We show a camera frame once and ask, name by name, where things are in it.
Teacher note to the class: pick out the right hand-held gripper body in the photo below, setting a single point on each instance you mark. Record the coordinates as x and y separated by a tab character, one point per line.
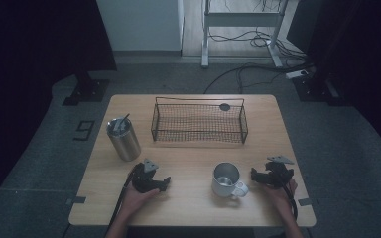
278	175

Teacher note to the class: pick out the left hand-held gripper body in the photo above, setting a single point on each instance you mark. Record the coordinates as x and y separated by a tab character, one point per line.
144	180

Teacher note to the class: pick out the white mug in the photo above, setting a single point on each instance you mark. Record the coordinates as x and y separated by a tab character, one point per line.
223	188

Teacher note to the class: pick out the stainless steel tumbler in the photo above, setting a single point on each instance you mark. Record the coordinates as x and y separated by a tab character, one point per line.
125	143

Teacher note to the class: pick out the person's left hand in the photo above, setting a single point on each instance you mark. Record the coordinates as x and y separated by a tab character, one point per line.
135	201

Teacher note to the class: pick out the person's right hand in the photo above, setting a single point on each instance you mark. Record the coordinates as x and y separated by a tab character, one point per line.
284	198

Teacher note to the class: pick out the grey tape piece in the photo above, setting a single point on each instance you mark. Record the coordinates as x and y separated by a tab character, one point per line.
305	201
78	199

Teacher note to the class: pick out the black drinking straw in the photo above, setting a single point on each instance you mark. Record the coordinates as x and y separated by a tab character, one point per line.
124	120

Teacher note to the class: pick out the black round table grommet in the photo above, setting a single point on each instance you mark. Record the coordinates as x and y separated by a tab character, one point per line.
225	106

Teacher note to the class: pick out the black stand base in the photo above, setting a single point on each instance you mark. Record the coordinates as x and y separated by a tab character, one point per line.
89	91
314	89

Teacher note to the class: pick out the white power strip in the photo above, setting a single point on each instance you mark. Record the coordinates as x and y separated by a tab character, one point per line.
297	74

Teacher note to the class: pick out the dark curtain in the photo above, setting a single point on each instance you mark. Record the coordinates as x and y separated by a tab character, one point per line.
29	49
360	49

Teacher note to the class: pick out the white partition panel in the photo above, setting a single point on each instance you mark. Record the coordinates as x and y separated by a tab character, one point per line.
139	24

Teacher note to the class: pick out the white desk frame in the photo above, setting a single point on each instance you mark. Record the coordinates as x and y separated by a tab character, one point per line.
241	19

